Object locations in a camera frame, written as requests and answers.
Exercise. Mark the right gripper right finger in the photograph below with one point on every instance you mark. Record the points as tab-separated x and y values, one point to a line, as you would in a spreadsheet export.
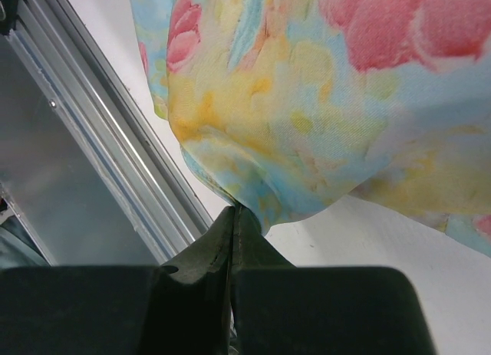
282	309

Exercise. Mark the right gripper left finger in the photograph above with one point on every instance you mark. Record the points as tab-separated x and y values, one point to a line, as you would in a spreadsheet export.
181	307

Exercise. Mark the pastel floral skirt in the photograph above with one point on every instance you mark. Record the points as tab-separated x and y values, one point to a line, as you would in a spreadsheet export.
285	106

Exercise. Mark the aluminium rail frame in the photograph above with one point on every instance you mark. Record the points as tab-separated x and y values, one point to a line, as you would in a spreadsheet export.
81	168

